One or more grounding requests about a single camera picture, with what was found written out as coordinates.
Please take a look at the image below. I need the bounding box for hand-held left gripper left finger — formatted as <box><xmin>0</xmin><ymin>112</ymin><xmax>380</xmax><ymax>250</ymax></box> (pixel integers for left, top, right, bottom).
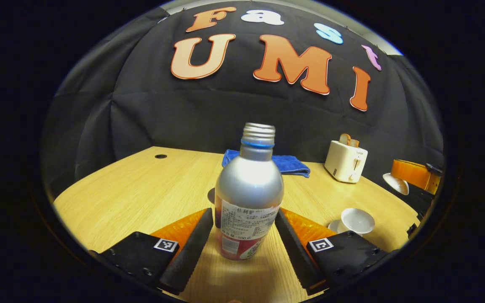
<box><xmin>89</xmin><ymin>207</ymin><xmax>214</xmax><ymax>295</ymax></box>

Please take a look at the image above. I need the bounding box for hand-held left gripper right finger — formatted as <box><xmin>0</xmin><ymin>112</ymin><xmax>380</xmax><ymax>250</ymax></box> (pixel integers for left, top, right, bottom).
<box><xmin>274</xmin><ymin>207</ymin><xmax>390</xmax><ymax>295</ymax></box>

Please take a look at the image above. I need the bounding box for white teacup lid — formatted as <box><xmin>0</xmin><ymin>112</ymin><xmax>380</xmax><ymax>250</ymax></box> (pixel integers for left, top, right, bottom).
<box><xmin>383</xmin><ymin>173</ymin><xmax>410</xmax><ymax>196</ymax></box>

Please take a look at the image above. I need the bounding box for white teacup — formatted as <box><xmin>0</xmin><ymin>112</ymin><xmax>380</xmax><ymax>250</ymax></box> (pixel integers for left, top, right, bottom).
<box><xmin>340</xmin><ymin>207</ymin><xmax>376</xmax><ymax>235</ymax></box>

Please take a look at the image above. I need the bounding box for silver water bottle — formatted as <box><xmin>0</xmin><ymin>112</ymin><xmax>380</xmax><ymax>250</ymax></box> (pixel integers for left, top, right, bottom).
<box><xmin>214</xmin><ymin>122</ymin><xmax>285</xmax><ymax>261</ymax></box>

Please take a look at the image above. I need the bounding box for cream toaster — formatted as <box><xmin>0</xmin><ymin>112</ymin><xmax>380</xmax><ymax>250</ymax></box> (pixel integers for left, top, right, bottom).
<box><xmin>324</xmin><ymin>140</ymin><xmax>368</xmax><ymax>184</ymax></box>

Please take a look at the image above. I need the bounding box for blue towel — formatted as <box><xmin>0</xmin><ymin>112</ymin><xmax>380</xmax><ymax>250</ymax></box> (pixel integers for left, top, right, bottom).
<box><xmin>221</xmin><ymin>149</ymin><xmax>311</xmax><ymax>178</ymax></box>

